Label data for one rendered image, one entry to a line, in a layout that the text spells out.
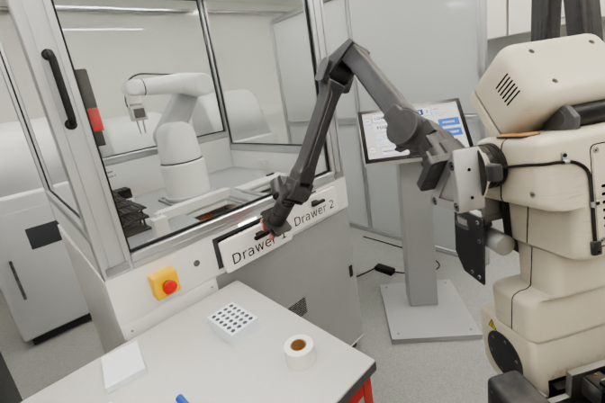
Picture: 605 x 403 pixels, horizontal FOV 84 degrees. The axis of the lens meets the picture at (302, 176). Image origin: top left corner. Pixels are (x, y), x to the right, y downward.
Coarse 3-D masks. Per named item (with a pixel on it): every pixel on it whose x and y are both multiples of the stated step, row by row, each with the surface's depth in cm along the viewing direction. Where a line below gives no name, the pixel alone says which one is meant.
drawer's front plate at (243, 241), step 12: (288, 216) 127; (252, 228) 116; (228, 240) 110; (240, 240) 113; (252, 240) 116; (264, 240) 120; (276, 240) 124; (288, 240) 128; (228, 252) 110; (240, 252) 114; (252, 252) 117; (264, 252) 120; (228, 264) 111; (240, 264) 114
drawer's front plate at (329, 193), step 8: (320, 192) 144; (328, 192) 146; (312, 200) 140; (328, 200) 147; (336, 200) 151; (296, 208) 135; (304, 208) 138; (312, 208) 141; (328, 208) 147; (336, 208) 151; (296, 216) 135; (304, 216) 138; (320, 216) 144; (296, 224) 135; (304, 224) 139
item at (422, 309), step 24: (408, 168) 176; (408, 192) 179; (408, 216) 183; (432, 216) 182; (408, 240) 187; (432, 240) 185; (408, 264) 191; (432, 264) 189; (384, 288) 220; (408, 288) 197; (432, 288) 193; (408, 312) 193; (432, 312) 190; (456, 312) 188; (408, 336) 177; (432, 336) 174; (456, 336) 173; (480, 336) 172
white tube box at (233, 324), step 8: (232, 304) 98; (216, 312) 95; (224, 312) 94; (232, 312) 94; (240, 312) 94; (248, 312) 93; (208, 320) 93; (216, 320) 93; (224, 320) 91; (232, 320) 91; (240, 320) 91; (248, 320) 90; (256, 320) 90; (216, 328) 91; (224, 328) 88; (232, 328) 87; (240, 328) 87; (248, 328) 88; (256, 328) 90; (224, 336) 88; (232, 336) 85; (240, 336) 87; (248, 336) 89; (232, 344) 86
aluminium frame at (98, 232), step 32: (32, 0) 76; (320, 0) 136; (32, 32) 77; (320, 32) 137; (0, 64) 140; (32, 64) 77; (64, 64) 81; (64, 128) 82; (64, 160) 83; (96, 160) 87; (96, 192) 88; (64, 224) 133; (96, 224) 89; (224, 224) 115; (96, 256) 89; (128, 256) 95; (160, 256) 101
